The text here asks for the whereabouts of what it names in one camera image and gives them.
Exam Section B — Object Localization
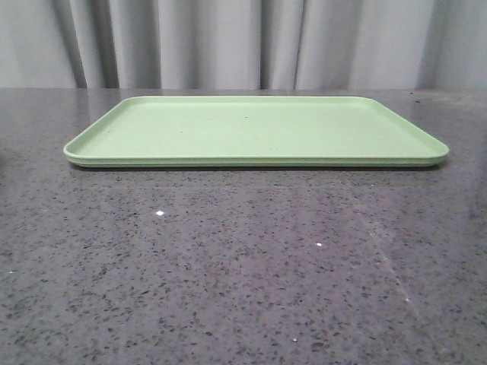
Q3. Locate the light green plastic tray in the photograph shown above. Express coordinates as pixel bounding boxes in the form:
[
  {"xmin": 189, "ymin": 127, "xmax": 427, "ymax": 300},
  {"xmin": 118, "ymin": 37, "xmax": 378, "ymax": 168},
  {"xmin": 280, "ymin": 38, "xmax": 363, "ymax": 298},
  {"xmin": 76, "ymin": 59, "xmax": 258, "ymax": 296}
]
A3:
[{"xmin": 64, "ymin": 96, "xmax": 449, "ymax": 167}]

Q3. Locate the grey pleated curtain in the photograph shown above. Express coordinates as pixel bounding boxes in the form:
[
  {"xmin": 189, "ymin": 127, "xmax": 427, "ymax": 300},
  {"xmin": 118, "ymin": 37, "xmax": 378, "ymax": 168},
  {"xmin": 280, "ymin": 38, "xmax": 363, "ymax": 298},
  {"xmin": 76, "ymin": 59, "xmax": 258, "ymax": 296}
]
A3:
[{"xmin": 1, "ymin": 1, "xmax": 486, "ymax": 90}]

